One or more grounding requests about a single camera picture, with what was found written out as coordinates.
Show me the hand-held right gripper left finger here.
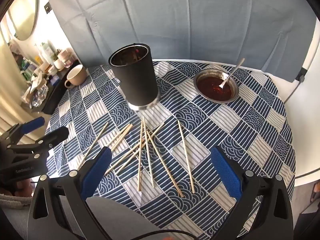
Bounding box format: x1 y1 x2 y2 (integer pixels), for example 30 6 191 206
27 146 113 240

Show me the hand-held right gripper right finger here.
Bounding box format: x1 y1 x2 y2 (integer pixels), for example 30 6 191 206
211 146 296 240

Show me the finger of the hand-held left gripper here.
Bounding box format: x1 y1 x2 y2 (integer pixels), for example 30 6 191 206
0 116 46 146
7 126 70 161

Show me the group of wooden chopsticks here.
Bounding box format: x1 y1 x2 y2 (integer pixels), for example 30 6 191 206
77 120 195 197

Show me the black utensil holder cup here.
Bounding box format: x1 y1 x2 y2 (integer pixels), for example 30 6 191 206
108 43 160 111

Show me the person's left hand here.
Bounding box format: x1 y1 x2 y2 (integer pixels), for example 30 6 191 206
14 179 34 196

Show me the blue white patterned tablecloth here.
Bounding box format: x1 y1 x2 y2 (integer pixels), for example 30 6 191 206
45 60 297 240

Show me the beige ceramic mug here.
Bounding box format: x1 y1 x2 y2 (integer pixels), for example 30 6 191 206
64 64 87 88

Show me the small potted plant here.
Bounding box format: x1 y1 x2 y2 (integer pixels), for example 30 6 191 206
51 51 65 70

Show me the white lotion bottle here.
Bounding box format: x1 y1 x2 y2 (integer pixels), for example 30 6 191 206
41 41 56 65

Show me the pink glass jar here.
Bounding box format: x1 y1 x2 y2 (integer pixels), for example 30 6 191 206
59 48 75 68

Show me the red chili sauce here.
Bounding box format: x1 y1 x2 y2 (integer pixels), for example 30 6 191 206
197 76 232 100

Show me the metal sauce bowl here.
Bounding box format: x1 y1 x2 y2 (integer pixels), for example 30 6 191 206
193 69 239 104

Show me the metal spoon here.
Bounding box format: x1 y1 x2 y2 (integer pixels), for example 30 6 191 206
219 58 245 90

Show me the white panel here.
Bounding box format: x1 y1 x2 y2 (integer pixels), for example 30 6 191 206
285 17 320 187

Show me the blue-grey padded panel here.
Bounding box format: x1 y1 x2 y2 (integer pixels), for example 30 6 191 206
44 0 320 83

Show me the black cable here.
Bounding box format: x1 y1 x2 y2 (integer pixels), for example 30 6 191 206
139 229 198 240

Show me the oval wall mirror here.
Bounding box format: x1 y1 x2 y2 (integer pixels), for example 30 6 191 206
7 0 39 41

